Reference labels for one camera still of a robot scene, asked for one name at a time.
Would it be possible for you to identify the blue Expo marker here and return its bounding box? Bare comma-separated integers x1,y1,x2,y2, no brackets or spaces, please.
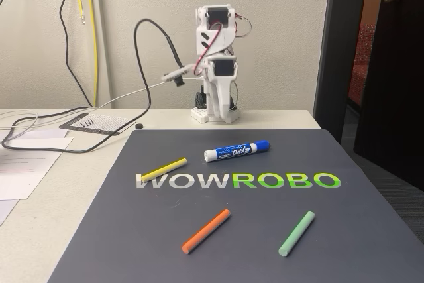
203,139,273,164

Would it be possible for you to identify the thick black camera cable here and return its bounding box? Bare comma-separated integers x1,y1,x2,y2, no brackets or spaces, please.
1,0,185,154

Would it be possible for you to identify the dark wooden door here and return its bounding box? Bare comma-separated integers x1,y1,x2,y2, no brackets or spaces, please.
353,0,424,193

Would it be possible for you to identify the white wall cable raceway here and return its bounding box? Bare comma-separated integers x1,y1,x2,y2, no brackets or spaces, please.
89,0,113,110

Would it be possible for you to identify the grey WOWROBO mat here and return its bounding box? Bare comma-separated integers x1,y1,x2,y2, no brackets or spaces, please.
48,129,424,283

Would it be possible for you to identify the printed white paper sheet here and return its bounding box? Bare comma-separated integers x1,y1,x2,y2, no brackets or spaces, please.
0,151,64,201

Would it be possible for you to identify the long yellow wire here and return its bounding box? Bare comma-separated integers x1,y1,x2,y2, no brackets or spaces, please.
86,0,99,107

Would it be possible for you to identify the green chalk stick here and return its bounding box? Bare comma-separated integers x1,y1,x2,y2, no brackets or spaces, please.
278,210,316,258

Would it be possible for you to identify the red black servo wire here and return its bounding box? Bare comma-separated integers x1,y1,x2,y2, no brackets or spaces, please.
193,21,224,77

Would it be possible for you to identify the dark door frame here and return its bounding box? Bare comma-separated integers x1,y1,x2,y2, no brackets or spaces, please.
312,0,370,144

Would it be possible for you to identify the orange chalk stick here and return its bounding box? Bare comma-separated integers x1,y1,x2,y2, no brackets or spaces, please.
181,208,232,255

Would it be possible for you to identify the yellow chalk stick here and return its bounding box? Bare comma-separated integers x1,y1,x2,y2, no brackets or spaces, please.
140,157,189,184

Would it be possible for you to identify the white board camera module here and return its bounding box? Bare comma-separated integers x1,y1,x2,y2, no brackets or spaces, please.
160,62,197,88

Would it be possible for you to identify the black-bordered screw sheet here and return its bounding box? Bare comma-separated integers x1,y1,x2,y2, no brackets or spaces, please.
58,113,138,137

